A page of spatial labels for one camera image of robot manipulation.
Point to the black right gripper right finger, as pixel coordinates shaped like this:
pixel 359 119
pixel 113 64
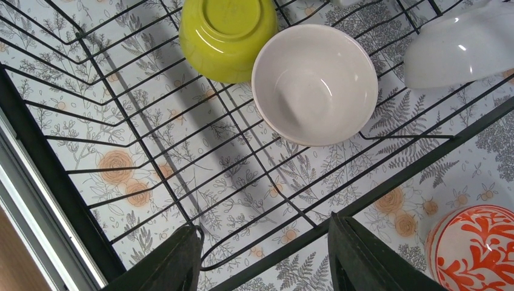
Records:
pixel 361 261

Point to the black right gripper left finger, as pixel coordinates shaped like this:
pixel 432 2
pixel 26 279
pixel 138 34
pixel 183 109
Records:
pixel 173 265

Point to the orange patterned white bowl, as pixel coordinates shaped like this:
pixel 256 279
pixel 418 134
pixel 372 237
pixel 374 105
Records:
pixel 472 249

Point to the cream floral bowl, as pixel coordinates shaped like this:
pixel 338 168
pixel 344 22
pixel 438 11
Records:
pixel 314 85

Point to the white glossy bowl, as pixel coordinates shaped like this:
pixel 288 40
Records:
pixel 461 47

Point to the floral patterned table mat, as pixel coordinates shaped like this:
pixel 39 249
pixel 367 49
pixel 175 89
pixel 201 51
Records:
pixel 281 160

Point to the lime green bowl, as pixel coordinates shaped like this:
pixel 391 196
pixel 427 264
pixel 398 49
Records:
pixel 222 39

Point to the aluminium front mounting rail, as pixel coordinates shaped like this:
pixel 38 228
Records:
pixel 46 250

